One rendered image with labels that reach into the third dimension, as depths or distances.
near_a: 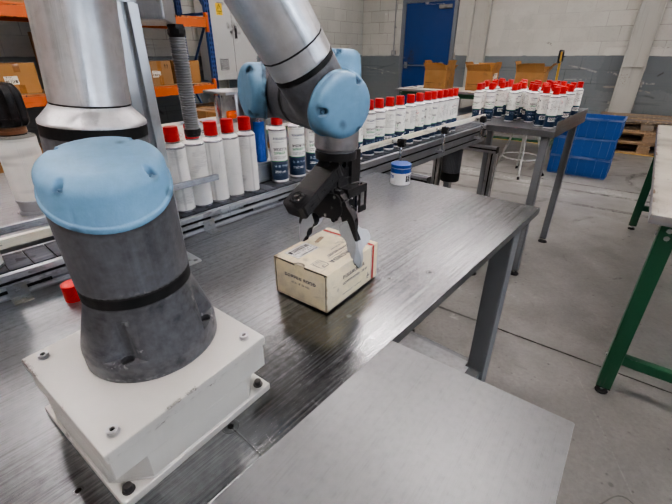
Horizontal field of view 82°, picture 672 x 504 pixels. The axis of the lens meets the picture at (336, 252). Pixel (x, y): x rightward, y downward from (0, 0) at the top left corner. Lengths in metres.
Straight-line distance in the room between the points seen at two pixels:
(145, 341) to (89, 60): 0.30
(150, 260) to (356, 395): 0.31
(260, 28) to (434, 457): 0.49
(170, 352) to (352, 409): 0.23
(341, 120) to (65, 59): 0.30
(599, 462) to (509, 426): 1.19
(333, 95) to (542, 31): 7.65
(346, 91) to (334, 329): 0.37
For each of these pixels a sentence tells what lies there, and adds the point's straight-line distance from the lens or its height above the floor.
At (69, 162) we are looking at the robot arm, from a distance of 0.44.
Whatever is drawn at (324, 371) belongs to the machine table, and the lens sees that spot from 0.58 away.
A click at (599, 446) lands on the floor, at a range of 1.79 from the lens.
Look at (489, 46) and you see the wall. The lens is 8.26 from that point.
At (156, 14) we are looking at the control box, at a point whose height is 1.29.
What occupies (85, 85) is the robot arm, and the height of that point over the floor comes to 1.20.
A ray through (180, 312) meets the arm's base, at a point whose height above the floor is 0.98.
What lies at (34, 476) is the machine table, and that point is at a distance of 0.58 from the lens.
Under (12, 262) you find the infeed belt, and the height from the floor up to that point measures 0.88.
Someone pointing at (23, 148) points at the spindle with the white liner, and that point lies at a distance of 1.17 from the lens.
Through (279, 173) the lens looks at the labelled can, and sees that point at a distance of 1.21.
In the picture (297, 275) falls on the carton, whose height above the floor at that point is 0.89.
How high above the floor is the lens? 1.23
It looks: 27 degrees down
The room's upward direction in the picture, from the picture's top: straight up
